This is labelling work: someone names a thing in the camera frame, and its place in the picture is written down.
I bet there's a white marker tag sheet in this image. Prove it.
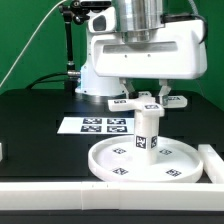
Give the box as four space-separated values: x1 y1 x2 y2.
57 117 134 135

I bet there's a white cross-shaped table base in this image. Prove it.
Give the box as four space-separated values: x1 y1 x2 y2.
108 95 188 117

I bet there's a white fence rail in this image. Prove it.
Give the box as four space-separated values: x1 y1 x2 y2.
0 182 224 211
198 144 224 184

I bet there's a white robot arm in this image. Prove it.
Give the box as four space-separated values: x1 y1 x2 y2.
76 0 208 106

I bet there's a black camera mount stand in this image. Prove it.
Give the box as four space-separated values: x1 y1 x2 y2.
59 0 111 96

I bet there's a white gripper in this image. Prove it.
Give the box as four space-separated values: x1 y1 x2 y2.
91 20 207 106

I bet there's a white front fence rail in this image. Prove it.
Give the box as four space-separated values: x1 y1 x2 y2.
0 182 224 211

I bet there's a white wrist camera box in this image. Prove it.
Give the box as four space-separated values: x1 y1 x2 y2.
88 7 116 33

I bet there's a white cable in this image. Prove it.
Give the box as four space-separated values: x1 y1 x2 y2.
0 0 68 88

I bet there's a white round table top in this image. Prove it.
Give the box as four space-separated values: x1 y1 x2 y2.
88 135 203 183

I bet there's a white right fence rail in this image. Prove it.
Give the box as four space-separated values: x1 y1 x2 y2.
198 144 224 184

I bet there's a black cable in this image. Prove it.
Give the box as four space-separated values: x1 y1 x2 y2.
25 71 73 90

